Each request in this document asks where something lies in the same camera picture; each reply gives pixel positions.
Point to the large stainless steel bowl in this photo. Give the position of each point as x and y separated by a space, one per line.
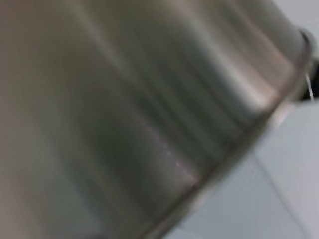
124 99

